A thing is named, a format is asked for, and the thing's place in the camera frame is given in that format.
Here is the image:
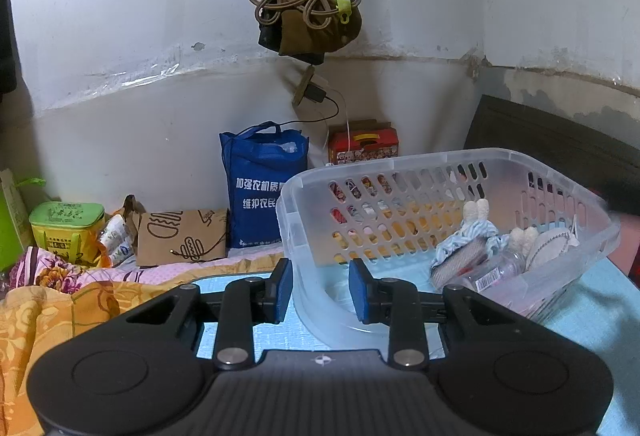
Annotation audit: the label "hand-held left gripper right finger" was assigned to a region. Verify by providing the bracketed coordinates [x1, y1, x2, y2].
[348, 258, 516, 371]

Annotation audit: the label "red gift box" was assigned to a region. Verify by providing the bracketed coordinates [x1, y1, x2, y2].
[327, 120, 400, 165]

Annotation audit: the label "wooden wall socket mount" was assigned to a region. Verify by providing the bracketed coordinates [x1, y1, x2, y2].
[292, 64, 317, 107]

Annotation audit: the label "dark wooden headboard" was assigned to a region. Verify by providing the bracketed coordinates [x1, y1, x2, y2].
[463, 94, 640, 217]

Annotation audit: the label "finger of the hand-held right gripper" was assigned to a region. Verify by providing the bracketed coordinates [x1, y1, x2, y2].
[597, 183, 640, 217]

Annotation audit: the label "green paper bag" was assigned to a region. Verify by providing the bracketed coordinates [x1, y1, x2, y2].
[0, 168, 47, 267]

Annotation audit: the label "white and black jacket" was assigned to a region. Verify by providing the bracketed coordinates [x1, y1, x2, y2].
[0, 0, 21, 102]

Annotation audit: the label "pink pillow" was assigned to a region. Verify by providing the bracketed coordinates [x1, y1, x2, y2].
[609, 213, 640, 277]

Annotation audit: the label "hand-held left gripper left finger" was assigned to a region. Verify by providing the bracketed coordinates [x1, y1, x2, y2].
[125, 258, 295, 371]

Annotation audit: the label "black cable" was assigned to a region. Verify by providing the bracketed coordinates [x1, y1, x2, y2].
[260, 90, 341, 133]

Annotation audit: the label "beige plush toy blue clothes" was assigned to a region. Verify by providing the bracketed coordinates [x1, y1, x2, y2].
[432, 198, 540, 287]

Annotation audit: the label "white cable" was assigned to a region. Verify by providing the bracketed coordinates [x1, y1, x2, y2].
[324, 87, 352, 167]

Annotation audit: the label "brown printed paper bag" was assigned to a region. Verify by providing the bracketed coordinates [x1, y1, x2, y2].
[122, 195, 230, 267]

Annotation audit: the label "white round pouch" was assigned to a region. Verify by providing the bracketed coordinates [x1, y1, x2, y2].
[525, 228, 582, 269]

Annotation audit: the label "orange patterned blanket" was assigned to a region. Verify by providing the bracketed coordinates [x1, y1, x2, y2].
[0, 280, 203, 436]

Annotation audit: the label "pink floral cloth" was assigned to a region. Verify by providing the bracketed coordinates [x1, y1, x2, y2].
[0, 245, 287, 291]

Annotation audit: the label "blue non-woven bag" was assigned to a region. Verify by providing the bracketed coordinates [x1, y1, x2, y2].
[218, 120, 310, 250]

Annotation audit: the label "clear plastic basket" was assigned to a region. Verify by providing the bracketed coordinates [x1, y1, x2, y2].
[276, 147, 623, 351]

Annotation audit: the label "green lidded yellow box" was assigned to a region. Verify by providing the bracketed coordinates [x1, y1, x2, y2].
[28, 201, 106, 265]

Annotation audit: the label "clear bottle with metal cap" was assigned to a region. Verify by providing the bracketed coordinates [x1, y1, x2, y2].
[462, 248, 527, 293]

